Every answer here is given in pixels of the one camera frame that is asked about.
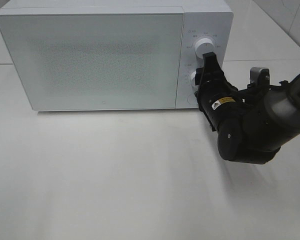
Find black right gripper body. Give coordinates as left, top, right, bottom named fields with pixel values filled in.
left=195, top=79, right=245, bottom=110

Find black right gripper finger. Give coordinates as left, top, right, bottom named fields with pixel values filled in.
left=194, top=67, right=206, bottom=87
left=201, top=52, right=225, bottom=83

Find white microwave knob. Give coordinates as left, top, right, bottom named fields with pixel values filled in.
left=194, top=36, right=215, bottom=59
left=188, top=71, right=196, bottom=87

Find round white door-release button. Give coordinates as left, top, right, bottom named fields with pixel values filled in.
left=187, top=94, right=198, bottom=108

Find white microwave door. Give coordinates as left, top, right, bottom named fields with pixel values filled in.
left=0, top=14, right=183, bottom=111

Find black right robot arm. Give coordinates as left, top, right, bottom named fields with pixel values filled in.
left=194, top=52, right=300, bottom=165

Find white microwave oven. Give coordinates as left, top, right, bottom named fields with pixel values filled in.
left=0, top=0, right=234, bottom=112

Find black camera cable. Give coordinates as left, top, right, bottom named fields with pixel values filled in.
left=267, top=79, right=291, bottom=88

